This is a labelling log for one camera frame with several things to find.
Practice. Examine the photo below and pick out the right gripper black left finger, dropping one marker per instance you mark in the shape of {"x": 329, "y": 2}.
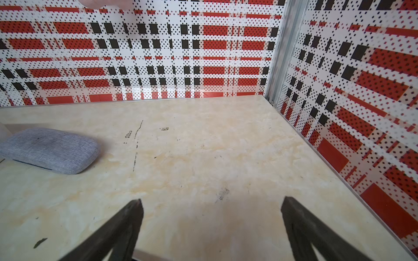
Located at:
{"x": 116, "y": 239}

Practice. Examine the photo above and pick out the grey fabric case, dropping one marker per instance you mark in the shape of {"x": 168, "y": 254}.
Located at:
{"x": 51, "y": 149}

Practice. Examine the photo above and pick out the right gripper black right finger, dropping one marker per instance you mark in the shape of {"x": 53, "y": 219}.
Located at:
{"x": 306, "y": 232}

